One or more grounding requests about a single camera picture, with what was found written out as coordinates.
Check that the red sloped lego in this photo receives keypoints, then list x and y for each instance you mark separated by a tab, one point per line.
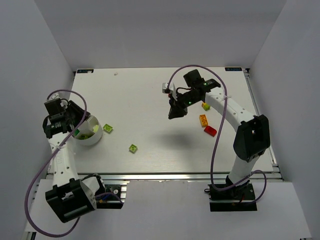
210	130

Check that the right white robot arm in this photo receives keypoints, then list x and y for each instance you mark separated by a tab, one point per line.
252	132

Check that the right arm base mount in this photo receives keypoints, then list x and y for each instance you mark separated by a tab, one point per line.
222	201

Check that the orange long lego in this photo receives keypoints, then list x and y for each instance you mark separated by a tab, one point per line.
203	120

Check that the right blue table label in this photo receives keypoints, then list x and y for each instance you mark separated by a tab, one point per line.
233	69

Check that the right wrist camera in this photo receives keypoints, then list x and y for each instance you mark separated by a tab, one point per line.
169	89

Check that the lime lego table centre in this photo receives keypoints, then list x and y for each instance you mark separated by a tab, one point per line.
133	148

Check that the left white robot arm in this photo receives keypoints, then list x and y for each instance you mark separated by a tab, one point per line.
69	197

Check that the dark green long lego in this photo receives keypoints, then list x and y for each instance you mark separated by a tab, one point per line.
83	137

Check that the white round divided container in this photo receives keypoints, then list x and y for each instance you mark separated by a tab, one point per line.
86	128

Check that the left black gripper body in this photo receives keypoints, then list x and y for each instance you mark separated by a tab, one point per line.
75	114

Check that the left blue table label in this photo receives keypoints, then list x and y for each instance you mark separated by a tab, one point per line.
85	71

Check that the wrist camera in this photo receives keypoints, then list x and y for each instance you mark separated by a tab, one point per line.
169	89
53	96

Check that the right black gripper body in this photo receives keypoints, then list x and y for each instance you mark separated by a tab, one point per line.
180	104

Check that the blue table label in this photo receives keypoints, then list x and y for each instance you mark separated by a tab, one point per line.
85	71
233	69

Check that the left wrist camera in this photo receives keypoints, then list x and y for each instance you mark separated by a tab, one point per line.
53	96

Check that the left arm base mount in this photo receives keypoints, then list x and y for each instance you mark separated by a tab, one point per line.
107	196

